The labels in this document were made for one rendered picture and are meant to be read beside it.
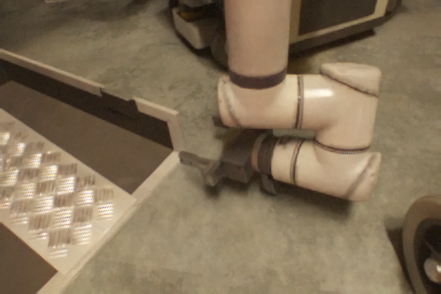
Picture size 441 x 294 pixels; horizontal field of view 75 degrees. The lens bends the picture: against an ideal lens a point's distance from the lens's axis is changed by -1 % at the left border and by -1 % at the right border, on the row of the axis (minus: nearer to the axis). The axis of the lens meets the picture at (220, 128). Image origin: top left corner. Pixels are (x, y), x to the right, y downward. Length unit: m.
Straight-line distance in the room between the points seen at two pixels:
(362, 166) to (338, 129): 0.07
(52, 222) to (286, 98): 0.51
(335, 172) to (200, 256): 0.29
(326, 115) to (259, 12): 0.18
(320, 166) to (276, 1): 0.26
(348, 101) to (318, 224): 0.27
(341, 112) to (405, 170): 0.35
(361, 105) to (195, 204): 0.38
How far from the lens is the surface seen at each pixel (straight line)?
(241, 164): 0.52
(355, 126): 0.46
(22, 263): 0.69
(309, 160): 0.50
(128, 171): 0.73
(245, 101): 0.43
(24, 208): 0.73
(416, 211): 0.55
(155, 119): 0.71
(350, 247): 0.61
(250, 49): 0.39
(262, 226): 0.61
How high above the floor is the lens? 0.52
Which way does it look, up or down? 41 degrees down
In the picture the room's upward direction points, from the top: 6 degrees counter-clockwise
